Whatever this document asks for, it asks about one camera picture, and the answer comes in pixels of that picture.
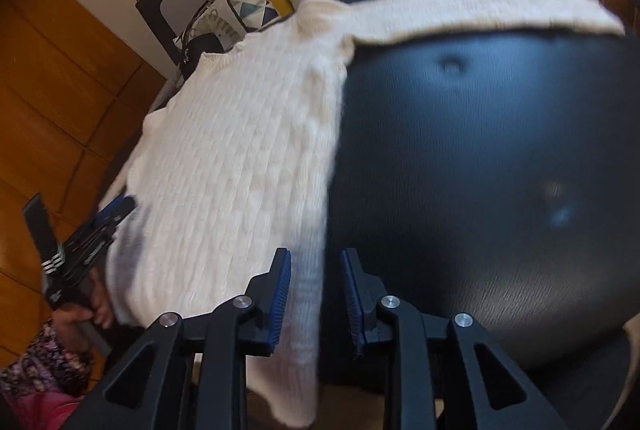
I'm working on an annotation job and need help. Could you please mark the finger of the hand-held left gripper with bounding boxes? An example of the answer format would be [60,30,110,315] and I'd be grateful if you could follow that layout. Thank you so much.
[100,196,138,223]
[90,216,128,241]

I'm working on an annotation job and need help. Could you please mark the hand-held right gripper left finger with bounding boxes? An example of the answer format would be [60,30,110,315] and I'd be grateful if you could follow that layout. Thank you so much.
[65,248,292,430]

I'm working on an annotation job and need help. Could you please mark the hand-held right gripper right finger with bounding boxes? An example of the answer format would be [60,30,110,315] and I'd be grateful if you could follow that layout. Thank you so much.
[340,248,571,430]

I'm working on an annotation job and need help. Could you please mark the cream knitted sweater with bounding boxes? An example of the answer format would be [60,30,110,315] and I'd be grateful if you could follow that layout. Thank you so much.
[97,0,626,428]

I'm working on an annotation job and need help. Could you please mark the person's left forearm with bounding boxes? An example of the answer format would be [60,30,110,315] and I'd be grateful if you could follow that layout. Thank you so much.
[0,317,96,403]

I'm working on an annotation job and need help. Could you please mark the person's left hand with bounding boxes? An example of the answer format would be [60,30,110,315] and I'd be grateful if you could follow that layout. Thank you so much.
[52,277,116,351]

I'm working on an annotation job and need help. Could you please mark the wooden panelled wardrobe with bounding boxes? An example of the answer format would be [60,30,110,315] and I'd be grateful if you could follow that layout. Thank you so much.
[0,0,168,351]

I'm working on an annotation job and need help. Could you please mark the person's pink clothing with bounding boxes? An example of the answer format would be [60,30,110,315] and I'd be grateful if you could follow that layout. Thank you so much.
[10,390,86,430]

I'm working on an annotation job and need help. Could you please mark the black handbag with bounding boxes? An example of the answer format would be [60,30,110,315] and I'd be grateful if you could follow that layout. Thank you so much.
[177,32,226,81]

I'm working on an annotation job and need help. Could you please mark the triangle pattern pillow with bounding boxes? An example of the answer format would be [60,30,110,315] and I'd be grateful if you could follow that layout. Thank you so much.
[172,0,283,56]

